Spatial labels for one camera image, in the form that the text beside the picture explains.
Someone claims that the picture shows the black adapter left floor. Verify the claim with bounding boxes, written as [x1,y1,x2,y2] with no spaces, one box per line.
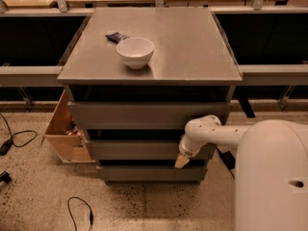
[0,139,13,156]

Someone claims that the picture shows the grey metal rail frame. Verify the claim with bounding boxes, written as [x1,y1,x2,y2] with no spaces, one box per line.
[1,6,308,87]

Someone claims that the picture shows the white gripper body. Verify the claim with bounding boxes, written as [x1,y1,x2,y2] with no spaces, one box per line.
[179,135,202,158]

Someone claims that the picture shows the black cable right floor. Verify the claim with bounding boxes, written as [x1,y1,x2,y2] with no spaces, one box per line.
[215,146,237,179]

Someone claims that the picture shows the wooden box on floor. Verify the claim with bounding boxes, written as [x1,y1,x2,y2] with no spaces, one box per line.
[44,91,93,163]

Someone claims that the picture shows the grey drawer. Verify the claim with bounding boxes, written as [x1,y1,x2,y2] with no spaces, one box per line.
[68,101,230,130]
[96,167,207,182]
[84,139,218,161]

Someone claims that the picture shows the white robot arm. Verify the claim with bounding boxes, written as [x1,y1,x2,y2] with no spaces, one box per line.
[175,115,308,231]

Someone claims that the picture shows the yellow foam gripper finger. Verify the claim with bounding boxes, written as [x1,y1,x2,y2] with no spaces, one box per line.
[174,153,190,168]

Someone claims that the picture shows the grey top drawer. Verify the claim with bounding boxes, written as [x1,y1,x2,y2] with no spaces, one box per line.
[68,101,230,130]

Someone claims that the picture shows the black cable front floor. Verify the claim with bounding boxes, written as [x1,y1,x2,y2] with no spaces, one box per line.
[66,196,94,231]

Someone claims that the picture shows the white ceramic bowl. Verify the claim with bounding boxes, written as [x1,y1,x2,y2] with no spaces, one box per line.
[115,38,154,69]

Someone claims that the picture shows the dark blue snack packet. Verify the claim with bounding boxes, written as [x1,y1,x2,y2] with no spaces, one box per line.
[106,32,127,43]

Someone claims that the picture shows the grey bottom drawer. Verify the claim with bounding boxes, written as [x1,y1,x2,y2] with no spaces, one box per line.
[96,167,207,182]

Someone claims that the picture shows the black object far left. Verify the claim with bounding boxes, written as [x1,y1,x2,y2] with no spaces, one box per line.
[0,171,12,183]

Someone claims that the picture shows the black cable floor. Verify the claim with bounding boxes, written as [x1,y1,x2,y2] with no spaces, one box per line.
[0,113,39,148]
[66,196,94,231]
[215,146,237,179]

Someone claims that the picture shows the grey drawer cabinet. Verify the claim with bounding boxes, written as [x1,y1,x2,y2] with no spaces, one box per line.
[57,6,243,186]

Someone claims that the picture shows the black cable left floor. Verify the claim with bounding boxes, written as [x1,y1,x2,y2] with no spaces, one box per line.
[0,113,39,148]

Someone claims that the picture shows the black power adapter right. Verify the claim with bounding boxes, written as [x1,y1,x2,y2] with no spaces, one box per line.
[219,151,236,169]

